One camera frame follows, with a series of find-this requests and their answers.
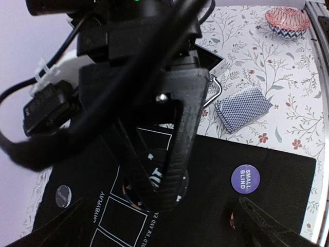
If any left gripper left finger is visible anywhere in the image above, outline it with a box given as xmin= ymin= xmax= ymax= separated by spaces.
xmin=9 ymin=198 xmax=85 ymax=247

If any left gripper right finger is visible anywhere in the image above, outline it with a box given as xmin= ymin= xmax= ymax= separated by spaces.
xmin=238 ymin=197 xmax=317 ymax=247

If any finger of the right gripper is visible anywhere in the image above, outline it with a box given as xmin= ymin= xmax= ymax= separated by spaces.
xmin=151 ymin=68 xmax=209 ymax=206
xmin=100 ymin=118 xmax=160 ymax=204

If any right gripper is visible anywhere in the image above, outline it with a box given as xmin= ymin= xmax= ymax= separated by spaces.
xmin=76 ymin=0 xmax=210 ymax=129

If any black white chip stack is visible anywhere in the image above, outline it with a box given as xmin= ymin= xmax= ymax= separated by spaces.
xmin=122 ymin=148 xmax=189 ymax=213

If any clear acrylic dealer button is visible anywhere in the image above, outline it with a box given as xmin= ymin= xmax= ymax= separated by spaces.
xmin=56 ymin=185 xmax=72 ymax=208

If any purple small blind button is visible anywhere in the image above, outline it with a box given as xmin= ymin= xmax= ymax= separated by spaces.
xmin=231 ymin=164 xmax=261 ymax=195

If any orange black poker chip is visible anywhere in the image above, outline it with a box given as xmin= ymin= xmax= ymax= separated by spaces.
xmin=229 ymin=212 xmax=235 ymax=230

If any aluminium poker chip case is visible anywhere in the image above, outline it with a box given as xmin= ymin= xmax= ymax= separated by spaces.
xmin=194 ymin=42 xmax=227 ymax=108

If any black poker playing mat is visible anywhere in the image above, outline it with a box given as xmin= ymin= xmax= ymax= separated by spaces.
xmin=32 ymin=127 xmax=315 ymax=246

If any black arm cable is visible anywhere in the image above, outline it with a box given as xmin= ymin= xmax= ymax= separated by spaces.
xmin=0 ymin=0 xmax=216 ymax=172

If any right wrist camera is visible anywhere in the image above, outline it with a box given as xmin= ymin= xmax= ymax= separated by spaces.
xmin=23 ymin=58 xmax=81 ymax=137

